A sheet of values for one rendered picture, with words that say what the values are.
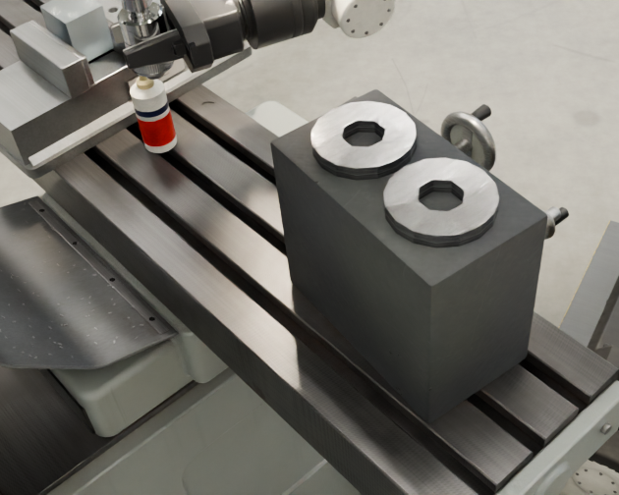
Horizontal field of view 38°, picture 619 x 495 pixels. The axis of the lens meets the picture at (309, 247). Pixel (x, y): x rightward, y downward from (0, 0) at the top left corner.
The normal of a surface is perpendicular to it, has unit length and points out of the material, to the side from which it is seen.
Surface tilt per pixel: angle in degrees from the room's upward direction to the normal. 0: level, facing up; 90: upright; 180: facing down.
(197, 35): 45
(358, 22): 101
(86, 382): 0
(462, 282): 90
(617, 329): 0
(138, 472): 90
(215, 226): 0
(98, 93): 90
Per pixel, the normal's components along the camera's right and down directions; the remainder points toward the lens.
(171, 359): 0.66, 0.51
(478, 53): -0.08, -0.69
